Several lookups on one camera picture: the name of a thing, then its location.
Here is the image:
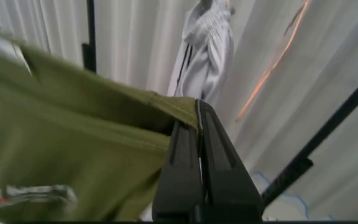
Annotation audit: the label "green garment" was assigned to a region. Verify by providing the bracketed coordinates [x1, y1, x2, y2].
[0, 23, 199, 222]

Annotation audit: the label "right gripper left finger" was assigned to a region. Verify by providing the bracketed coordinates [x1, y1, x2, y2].
[152, 119, 204, 222]

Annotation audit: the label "pink clothes hanger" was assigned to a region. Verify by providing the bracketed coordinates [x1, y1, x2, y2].
[234, 0, 311, 123]

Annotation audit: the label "black clothes rack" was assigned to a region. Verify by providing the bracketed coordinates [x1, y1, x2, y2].
[81, 0, 358, 208]

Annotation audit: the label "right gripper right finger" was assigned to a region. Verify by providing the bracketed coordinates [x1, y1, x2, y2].
[196, 99, 264, 222]

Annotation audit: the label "pale grey shorts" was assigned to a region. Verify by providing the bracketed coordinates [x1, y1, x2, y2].
[166, 0, 236, 108]

